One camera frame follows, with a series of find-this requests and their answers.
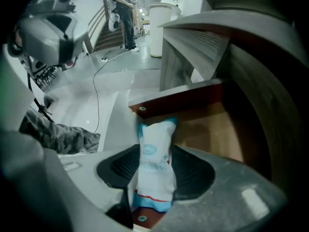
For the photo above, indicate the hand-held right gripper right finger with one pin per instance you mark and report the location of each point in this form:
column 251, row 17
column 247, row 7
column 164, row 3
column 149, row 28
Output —
column 217, row 197

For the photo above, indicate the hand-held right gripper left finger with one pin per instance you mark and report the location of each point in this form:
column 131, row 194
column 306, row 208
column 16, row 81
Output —
column 72, row 190

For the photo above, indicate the brown wooden desk drawer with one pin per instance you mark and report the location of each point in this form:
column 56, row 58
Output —
column 212, row 129

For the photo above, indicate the small white blue packet item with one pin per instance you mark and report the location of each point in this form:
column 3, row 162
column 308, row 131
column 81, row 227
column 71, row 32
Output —
column 154, row 153

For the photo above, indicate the grey wooden desk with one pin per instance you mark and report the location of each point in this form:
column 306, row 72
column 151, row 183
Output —
column 265, row 57

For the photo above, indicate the person's camouflage trouser leg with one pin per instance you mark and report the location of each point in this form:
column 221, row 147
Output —
column 65, row 136

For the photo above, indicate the white power strip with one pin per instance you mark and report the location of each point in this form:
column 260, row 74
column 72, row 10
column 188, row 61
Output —
column 104, row 59

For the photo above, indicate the wooden staircase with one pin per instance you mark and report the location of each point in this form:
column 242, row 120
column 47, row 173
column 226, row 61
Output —
column 108, row 36

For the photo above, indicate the white round pillar table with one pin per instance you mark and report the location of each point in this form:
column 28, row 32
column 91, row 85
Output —
column 159, row 28

